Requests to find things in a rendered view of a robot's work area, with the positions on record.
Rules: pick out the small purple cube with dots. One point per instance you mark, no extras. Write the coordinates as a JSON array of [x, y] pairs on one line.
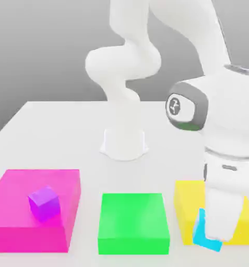
[[45, 205]]

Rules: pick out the large pink box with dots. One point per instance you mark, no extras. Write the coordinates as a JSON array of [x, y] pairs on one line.
[[15, 200]]

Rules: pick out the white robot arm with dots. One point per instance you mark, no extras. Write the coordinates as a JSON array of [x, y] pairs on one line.
[[124, 62]]

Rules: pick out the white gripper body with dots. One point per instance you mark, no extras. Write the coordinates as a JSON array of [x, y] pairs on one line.
[[222, 212]]

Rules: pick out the small cyan cube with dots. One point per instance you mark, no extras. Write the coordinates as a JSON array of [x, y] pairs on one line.
[[199, 235]]

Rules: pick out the large green box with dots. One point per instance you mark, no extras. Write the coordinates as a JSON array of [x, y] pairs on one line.
[[132, 219]]

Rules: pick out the large yellow box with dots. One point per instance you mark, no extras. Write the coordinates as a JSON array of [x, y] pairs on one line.
[[188, 200]]

